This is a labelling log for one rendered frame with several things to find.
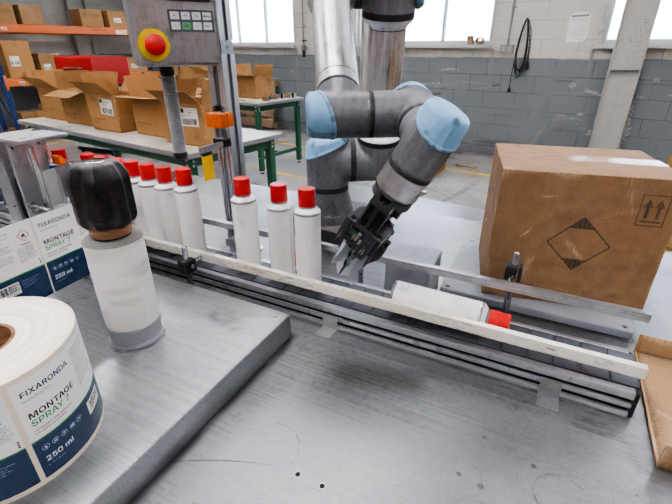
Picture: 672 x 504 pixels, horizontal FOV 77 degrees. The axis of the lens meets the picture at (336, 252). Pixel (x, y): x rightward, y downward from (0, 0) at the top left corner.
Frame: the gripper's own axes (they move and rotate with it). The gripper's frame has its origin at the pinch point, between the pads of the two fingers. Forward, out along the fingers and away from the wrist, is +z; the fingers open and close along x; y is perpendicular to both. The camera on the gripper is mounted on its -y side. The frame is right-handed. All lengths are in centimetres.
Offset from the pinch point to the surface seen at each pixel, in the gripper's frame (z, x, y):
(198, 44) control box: -15, -52, -8
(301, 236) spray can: -1.4, -9.8, 2.8
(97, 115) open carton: 136, -226, -137
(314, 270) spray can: 4.0, -4.4, 1.6
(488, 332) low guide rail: -11.5, 25.9, 4.6
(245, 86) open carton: 151, -258, -354
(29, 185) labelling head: 28, -69, 14
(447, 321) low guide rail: -8.2, 20.1, 4.6
